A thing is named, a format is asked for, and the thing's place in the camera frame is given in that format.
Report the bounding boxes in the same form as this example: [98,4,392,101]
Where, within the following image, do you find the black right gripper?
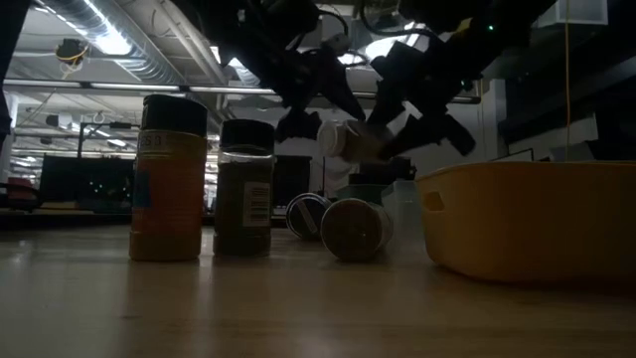
[366,24,498,160]

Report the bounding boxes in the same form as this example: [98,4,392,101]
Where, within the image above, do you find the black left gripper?
[270,47,368,144]

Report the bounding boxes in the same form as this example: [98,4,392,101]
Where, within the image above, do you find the white bottle purple label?
[316,118,397,164]

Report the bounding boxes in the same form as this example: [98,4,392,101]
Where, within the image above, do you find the grey label spice jar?
[285,192,333,242]

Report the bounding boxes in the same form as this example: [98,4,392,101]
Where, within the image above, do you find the green spice jar white label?
[320,197,395,264]

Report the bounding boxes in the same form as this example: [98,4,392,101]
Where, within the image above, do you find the olive spice jar yellow label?
[213,118,276,258]

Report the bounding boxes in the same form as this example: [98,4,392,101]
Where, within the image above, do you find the tall orange spice jar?
[128,93,210,264]

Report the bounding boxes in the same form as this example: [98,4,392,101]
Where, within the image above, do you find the black cabinet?
[271,154,313,208]

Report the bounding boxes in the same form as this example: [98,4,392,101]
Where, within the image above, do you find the teal plastic bin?
[335,182,397,210]

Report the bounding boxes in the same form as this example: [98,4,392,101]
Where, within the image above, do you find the clear plastic bin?
[382,179,428,245]

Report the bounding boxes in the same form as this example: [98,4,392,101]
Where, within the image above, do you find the small yellow plastic bin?
[414,159,636,283]

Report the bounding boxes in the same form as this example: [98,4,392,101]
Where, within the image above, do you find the red crate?
[5,176,37,201]

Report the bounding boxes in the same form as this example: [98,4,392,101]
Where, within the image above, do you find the silver ventilation duct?
[29,0,188,86]

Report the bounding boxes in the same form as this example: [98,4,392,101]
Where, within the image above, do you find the long horizontal metal rail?
[0,78,482,105]

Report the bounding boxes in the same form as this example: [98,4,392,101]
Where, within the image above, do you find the black gantry frame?
[77,121,143,160]

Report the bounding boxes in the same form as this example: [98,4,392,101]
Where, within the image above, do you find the yellow black cable reel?
[54,38,91,69]

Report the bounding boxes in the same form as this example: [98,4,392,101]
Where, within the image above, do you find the black table frame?
[0,208,289,230]

